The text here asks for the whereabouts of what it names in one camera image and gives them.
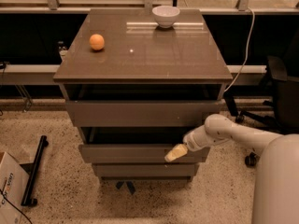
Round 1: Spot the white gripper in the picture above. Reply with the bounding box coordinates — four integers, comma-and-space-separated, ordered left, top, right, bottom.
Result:
164, 127, 206, 162

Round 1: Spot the grey drawer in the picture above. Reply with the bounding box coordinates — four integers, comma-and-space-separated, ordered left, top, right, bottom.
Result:
65, 101, 221, 127
78, 126, 211, 165
93, 164, 198, 178

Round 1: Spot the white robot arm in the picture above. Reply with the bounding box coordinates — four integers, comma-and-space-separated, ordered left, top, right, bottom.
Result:
164, 114, 299, 224

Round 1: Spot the grey bottom drawer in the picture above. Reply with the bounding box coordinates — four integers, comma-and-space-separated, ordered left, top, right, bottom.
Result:
93, 164, 198, 178

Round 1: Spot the grey drawer cabinet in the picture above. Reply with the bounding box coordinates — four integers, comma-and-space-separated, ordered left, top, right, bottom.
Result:
53, 9, 232, 180

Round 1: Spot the grey top drawer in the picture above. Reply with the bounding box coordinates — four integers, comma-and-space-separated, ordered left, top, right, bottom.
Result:
65, 101, 221, 127

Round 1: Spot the black office chair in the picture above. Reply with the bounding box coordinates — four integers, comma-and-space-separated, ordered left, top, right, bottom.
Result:
223, 28, 299, 168

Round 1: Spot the white bowl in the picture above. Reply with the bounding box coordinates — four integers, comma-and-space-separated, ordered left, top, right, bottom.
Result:
152, 6, 180, 28

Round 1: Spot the orange fruit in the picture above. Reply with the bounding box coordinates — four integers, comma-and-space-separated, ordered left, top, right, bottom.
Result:
89, 34, 105, 50

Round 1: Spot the black metal stand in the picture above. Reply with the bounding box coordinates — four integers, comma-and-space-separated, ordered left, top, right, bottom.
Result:
21, 135, 49, 206

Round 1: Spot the cardboard box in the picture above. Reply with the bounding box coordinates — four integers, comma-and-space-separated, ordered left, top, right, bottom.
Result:
0, 152, 29, 224

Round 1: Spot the metal window railing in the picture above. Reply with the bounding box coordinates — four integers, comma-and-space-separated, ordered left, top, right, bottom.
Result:
0, 0, 299, 16

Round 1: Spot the white cable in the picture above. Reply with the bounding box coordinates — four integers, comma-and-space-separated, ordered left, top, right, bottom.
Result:
223, 8, 256, 93

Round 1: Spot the black cable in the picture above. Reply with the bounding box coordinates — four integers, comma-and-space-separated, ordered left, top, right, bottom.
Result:
0, 189, 34, 224

